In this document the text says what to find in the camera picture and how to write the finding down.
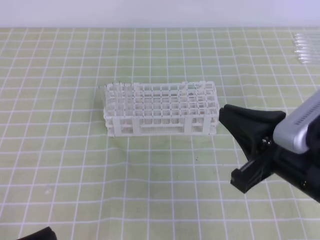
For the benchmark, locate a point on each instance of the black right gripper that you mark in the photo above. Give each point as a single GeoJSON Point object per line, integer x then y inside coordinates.
{"type": "Point", "coordinates": [253, 131]}

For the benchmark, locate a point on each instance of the white plastic test tube rack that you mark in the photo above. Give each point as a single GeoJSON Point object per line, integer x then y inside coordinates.
{"type": "Point", "coordinates": [160, 109]}

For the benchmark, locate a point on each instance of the green grid tablecloth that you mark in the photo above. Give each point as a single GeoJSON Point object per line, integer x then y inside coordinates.
{"type": "Point", "coordinates": [59, 168]}

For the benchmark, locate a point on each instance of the spare glass tubes pile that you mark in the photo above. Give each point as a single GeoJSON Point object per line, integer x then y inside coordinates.
{"type": "Point", "coordinates": [307, 47]}

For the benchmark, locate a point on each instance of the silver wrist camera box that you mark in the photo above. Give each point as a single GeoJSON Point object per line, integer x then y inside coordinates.
{"type": "Point", "coordinates": [291, 132]}

